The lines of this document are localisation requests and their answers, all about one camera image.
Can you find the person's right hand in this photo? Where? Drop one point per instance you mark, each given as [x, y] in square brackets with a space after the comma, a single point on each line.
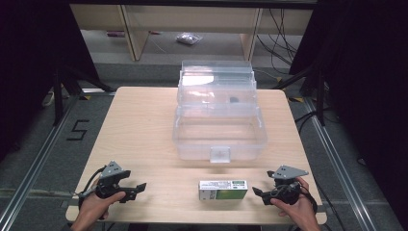
[296, 208]

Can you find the light wooden shelf unit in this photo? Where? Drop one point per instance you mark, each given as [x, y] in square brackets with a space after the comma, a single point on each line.
[192, 19]

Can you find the clear plastic storage box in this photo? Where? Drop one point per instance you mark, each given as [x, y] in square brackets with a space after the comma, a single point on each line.
[221, 128]

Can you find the yellow black tape marker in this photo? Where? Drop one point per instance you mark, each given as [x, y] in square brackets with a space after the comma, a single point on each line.
[296, 99]
[85, 97]

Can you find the green and white carton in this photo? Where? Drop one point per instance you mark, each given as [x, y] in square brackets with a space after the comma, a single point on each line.
[224, 190]

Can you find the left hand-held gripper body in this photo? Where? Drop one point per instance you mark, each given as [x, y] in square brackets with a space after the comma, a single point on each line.
[110, 184]

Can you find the black metal stand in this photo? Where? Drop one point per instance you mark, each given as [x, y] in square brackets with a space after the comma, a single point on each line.
[320, 96]
[58, 96]

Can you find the black curtain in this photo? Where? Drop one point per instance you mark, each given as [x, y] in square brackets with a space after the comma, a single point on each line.
[365, 80]
[35, 64]

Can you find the small dark item in box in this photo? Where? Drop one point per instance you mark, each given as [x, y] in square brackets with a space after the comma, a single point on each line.
[234, 99]

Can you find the clear plastic bag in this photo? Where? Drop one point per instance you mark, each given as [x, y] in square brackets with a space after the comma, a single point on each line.
[188, 38]

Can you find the person's left hand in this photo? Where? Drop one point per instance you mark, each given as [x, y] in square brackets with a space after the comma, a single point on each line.
[96, 205]

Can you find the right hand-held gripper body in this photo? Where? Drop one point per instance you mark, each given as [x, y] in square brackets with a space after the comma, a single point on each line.
[287, 186]

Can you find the metal floor rail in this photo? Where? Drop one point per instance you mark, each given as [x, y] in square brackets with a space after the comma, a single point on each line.
[35, 163]
[340, 160]

